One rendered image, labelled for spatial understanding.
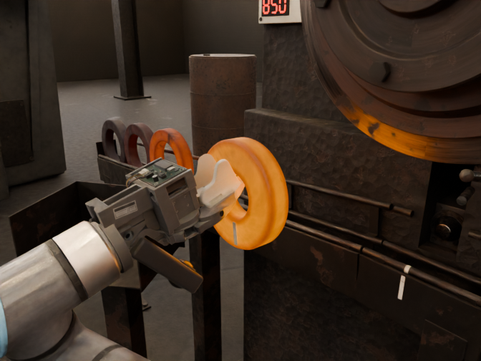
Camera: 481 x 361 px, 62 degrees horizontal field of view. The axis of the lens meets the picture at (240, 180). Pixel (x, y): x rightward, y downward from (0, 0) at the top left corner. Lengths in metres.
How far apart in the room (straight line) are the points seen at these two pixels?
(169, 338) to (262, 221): 1.11
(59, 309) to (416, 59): 0.45
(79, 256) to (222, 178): 0.19
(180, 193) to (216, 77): 2.89
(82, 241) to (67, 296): 0.05
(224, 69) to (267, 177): 2.84
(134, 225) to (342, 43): 0.33
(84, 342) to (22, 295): 0.09
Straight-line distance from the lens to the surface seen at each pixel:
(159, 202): 0.45
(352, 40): 0.53
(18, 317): 0.44
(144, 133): 1.23
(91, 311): 1.79
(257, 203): 0.52
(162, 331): 1.62
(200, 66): 3.38
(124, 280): 0.80
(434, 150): 0.58
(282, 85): 0.93
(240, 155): 0.53
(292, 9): 0.89
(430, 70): 0.48
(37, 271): 0.44
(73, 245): 0.44
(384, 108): 0.58
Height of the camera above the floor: 1.03
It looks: 20 degrees down
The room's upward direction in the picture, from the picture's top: straight up
